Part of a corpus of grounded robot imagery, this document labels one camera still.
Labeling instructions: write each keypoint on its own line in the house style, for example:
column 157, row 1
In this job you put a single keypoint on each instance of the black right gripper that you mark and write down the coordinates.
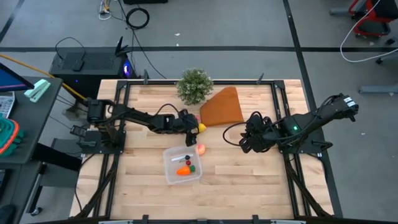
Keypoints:
column 267, row 137

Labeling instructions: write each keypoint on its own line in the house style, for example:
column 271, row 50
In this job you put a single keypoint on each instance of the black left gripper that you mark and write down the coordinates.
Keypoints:
column 183, row 123

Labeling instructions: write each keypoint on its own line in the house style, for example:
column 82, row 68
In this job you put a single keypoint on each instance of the peach toy fruit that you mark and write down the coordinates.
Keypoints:
column 201, row 150

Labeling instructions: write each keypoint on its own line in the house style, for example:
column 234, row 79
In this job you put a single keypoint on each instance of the dark toy grape with stem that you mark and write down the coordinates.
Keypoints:
column 187, row 157

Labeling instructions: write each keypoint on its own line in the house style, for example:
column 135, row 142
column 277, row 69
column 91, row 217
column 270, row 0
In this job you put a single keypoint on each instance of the orange toy carrot green top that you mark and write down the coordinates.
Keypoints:
column 183, row 170

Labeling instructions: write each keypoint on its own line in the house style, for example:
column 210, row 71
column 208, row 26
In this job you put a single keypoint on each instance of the clear plastic tupperware container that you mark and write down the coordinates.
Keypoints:
column 174, row 174

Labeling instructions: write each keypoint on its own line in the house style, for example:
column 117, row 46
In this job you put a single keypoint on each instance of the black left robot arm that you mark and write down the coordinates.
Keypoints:
column 140, row 117

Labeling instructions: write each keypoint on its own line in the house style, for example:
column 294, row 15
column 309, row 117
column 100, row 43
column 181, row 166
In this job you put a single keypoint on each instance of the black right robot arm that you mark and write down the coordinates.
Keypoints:
column 317, row 116

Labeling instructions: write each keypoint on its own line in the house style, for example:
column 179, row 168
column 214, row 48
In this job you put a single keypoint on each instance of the yellow toy lemon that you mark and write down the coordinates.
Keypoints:
column 202, row 127

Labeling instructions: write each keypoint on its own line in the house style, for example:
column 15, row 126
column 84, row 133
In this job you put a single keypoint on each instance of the pink toy fruit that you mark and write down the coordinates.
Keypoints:
column 198, row 118

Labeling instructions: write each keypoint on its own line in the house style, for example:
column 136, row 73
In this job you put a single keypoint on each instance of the artificial green shrub plant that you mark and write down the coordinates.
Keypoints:
column 194, row 87

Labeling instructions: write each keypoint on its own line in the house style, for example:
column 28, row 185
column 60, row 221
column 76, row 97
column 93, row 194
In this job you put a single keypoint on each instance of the small black device box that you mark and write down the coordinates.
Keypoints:
column 78, row 130

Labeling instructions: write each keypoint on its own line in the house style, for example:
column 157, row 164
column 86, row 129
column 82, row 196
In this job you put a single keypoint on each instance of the black wifi antennas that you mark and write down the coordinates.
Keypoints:
column 119, row 46

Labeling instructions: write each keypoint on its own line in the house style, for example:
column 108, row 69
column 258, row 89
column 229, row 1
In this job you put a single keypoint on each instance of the black computer tower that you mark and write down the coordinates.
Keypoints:
column 93, row 65

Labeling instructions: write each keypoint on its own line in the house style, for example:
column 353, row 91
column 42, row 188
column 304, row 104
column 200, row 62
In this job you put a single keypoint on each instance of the grey metal floor bar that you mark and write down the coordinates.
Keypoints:
column 379, row 89

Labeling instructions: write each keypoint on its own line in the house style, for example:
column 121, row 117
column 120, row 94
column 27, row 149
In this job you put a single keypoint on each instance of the black side desk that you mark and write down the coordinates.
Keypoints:
column 37, row 124

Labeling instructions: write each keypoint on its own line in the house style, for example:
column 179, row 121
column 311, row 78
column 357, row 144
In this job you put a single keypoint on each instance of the mint green stapler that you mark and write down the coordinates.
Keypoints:
column 37, row 90

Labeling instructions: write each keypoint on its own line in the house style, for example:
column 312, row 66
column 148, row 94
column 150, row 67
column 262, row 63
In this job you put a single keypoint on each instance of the black caster wheel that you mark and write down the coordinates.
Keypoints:
column 36, row 211

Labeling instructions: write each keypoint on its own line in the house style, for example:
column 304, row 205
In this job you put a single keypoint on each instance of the teal and orange tray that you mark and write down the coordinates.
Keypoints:
column 9, row 137

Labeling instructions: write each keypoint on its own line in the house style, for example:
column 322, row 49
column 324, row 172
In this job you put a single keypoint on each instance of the dark computer monitor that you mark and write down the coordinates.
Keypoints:
column 12, row 81

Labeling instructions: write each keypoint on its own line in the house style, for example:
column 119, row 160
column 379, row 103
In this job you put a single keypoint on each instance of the grey calculator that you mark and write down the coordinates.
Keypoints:
column 6, row 104

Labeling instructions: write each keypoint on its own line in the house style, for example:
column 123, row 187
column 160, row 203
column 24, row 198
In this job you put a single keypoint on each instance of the red and black cart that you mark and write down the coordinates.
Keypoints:
column 385, row 9

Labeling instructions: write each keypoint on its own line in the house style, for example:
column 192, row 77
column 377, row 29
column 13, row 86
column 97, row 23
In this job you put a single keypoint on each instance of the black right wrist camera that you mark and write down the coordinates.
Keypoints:
column 255, row 121

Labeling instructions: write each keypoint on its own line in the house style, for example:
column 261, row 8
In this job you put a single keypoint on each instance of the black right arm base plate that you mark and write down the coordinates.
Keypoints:
column 311, row 147

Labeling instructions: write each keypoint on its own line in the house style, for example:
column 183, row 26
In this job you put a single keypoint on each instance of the black aluminium table frame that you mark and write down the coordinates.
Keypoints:
column 248, row 82

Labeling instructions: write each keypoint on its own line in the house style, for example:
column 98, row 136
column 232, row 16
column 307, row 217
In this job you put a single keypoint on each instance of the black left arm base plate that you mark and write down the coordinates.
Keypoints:
column 102, row 146

